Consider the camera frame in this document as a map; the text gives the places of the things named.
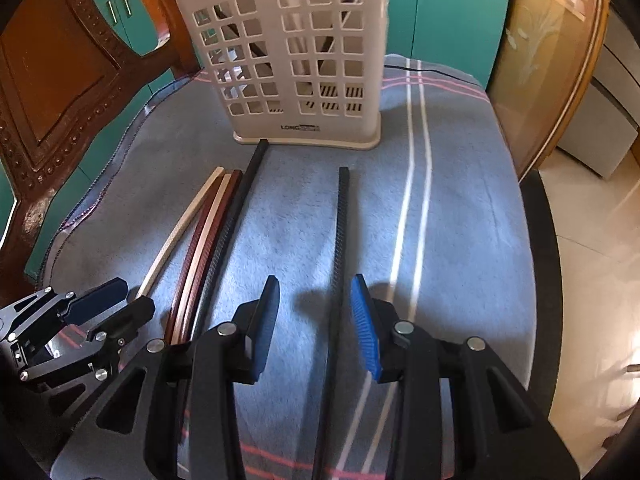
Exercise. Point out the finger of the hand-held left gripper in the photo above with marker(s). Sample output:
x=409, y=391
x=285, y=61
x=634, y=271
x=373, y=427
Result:
x=100, y=297
x=130, y=317

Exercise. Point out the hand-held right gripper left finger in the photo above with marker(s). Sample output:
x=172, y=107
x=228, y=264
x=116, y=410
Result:
x=265, y=330

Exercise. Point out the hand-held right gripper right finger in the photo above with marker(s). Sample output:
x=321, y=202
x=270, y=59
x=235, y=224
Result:
x=365, y=330

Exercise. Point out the black chopstick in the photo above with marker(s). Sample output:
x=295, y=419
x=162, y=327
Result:
x=340, y=235

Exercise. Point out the set of wooden chopsticks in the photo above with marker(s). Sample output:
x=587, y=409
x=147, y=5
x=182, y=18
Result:
x=192, y=240
x=230, y=230

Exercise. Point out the brown chopstick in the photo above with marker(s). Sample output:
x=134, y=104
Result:
x=205, y=241
x=330, y=42

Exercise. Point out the blue striped towel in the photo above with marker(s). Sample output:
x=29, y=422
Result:
x=450, y=210

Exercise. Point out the silver refrigerator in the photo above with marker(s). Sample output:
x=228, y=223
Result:
x=605, y=125

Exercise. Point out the wooden framed glass door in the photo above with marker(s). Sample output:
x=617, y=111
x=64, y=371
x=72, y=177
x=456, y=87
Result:
x=540, y=60

